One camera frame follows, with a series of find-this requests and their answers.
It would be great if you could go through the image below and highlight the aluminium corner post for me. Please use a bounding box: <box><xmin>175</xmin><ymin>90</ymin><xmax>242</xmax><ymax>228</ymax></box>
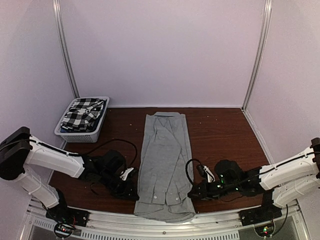
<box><xmin>241</xmin><ymin>0</ymin><xmax>273</xmax><ymax>112</ymax></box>
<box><xmin>52</xmin><ymin>0</ymin><xmax>80</xmax><ymax>98</ymax></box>

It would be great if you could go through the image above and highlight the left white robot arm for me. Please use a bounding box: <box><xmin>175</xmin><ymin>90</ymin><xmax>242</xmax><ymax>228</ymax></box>
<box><xmin>0</xmin><ymin>126</ymin><xmax>139</xmax><ymax>222</ymax></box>

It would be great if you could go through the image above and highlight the left aluminium corner post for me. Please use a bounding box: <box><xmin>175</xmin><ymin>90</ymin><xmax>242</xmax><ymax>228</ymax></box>
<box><xmin>52</xmin><ymin>0</ymin><xmax>80</xmax><ymax>98</ymax></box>

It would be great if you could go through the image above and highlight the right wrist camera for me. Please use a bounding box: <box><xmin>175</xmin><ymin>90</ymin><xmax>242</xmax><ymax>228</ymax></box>
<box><xmin>196</xmin><ymin>164</ymin><xmax>216</xmax><ymax>183</ymax></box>

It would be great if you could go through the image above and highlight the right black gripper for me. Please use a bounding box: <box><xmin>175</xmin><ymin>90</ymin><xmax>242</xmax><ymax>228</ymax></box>
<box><xmin>187</xmin><ymin>180</ymin><xmax>240</xmax><ymax>202</ymax></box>

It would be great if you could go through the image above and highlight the right black cable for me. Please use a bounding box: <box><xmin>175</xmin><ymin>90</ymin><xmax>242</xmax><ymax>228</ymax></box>
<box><xmin>184</xmin><ymin>158</ymin><xmax>203</xmax><ymax>186</ymax></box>

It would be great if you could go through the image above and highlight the grey long sleeve shirt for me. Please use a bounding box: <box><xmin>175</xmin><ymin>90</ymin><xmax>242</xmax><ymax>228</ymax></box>
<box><xmin>134</xmin><ymin>112</ymin><xmax>196</xmax><ymax>223</ymax></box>

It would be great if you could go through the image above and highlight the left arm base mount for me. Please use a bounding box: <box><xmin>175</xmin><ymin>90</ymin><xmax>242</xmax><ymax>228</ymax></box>
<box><xmin>45</xmin><ymin>207</ymin><xmax>90</xmax><ymax>239</ymax></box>

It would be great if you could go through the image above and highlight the white plastic basket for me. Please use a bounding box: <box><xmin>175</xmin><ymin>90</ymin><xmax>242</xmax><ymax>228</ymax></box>
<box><xmin>54</xmin><ymin>96</ymin><xmax>110</xmax><ymax>143</ymax></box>

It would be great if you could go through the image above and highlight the black white checkered shirt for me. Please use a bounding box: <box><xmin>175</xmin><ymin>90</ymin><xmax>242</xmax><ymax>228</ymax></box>
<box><xmin>60</xmin><ymin>98</ymin><xmax>106</xmax><ymax>133</ymax></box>

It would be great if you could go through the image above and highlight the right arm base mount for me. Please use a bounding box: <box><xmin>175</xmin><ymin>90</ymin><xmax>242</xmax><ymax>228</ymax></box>
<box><xmin>239</xmin><ymin>206</ymin><xmax>282</xmax><ymax>238</ymax></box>

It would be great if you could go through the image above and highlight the black cable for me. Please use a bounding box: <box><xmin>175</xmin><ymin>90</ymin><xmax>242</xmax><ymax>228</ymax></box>
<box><xmin>87</xmin><ymin>138</ymin><xmax>139</xmax><ymax>171</ymax></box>
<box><xmin>184</xmin><ymin>158</ymin><xmax>203</xmax><ymax>186</ymax></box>

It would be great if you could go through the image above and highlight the right aluminium corner post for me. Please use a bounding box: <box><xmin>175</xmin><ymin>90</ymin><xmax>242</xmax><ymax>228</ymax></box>
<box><xmin>241</xmin><ymin>0</ymin><xmax>273</xmax><ymax>112</ymax></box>

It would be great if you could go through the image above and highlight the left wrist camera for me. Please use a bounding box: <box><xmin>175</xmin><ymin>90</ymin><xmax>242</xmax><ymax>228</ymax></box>
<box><xmin>119</xmin><ymin>167</ymin><xmax>138</xmax><ymax>181</ymax></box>

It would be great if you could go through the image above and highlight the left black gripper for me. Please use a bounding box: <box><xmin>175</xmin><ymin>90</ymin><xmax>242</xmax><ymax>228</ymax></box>
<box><xmin>99</xmin><ymin>169</ymin><xmax>140</xmax><ymax>201</ymax></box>

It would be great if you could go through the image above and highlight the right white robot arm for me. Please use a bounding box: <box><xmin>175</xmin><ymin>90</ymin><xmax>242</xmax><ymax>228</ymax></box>
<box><xmin>188</xmin><ymin>137</ymin><xmax>320</xmax><ymax>221</ymax></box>

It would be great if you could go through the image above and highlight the left black cable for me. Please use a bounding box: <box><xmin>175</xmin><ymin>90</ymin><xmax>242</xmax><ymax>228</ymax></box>
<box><xmin>87</xmin><ymin>138</ymin><xmax>139</xmax><ymax>171</ymax></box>

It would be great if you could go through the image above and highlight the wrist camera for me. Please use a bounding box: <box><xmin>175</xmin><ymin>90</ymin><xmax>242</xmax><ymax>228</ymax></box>
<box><xmin>196</xmin><ymin>164</ymin><xmax>216</xmax><ymax>183</ymax></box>
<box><xmin>119</xmin><ymin>167</ymin><xmax>138</xmax><ymax>181</ymax></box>

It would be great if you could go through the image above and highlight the aluminium front rail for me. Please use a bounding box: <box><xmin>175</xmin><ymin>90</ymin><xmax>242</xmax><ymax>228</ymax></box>
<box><xmin>17</xmin><ymin>199</ymin><xmax>310</xmax><ymax>240</ymax></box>

